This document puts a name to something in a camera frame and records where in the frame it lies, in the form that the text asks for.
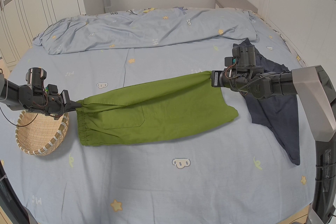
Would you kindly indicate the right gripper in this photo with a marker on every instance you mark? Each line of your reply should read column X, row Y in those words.
column 231, row 81

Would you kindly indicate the dark blue garment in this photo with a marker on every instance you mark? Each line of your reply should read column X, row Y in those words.
column 278, row 118

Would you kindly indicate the pale blue quilt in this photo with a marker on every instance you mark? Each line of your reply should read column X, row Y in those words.
column 157, row 28

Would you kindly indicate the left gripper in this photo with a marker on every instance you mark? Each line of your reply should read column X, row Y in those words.
column 57, row 106

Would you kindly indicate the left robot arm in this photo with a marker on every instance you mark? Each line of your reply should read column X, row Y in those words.
column 21, row 97

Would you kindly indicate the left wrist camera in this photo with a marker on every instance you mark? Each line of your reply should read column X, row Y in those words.
column 53, row 89

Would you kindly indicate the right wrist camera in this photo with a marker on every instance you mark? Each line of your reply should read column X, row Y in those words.
column 229, row 61

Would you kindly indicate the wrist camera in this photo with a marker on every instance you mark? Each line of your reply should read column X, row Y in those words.
column 229, row 61
column 53, row 89

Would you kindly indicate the bed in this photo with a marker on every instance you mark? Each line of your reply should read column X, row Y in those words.
column 170, row 178

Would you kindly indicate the grey bedside table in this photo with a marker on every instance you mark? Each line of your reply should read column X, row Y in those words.
column 231, row 2

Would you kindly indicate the green shorts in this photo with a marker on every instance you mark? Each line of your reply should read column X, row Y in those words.
column 157, row 118

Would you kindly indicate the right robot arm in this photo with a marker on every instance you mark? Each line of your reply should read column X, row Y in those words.
column 312, row 97

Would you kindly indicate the round woven basket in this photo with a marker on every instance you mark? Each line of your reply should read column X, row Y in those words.
column 36, row 136

